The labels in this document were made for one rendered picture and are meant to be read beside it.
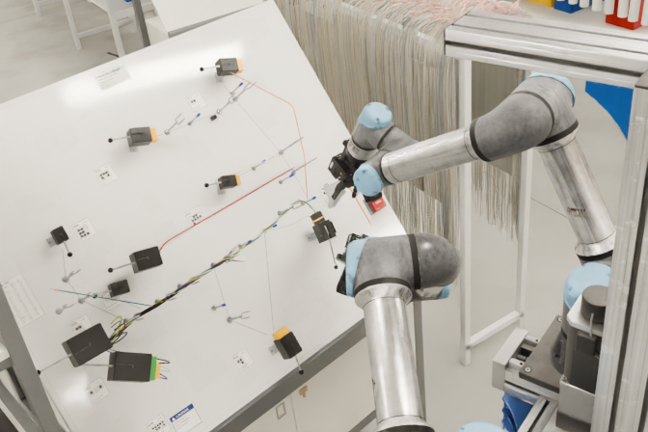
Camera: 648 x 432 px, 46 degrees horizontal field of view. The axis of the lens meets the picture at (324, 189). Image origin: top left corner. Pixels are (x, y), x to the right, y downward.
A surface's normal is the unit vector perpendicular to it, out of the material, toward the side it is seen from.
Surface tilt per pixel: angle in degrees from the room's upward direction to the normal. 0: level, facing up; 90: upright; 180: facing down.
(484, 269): 0
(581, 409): 90
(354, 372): 90
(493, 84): 90
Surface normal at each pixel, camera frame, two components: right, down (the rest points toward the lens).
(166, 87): 0.47, -0.25
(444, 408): -0.10, -0.84
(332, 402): 0.68, 0.33
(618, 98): -0.59, 0.48
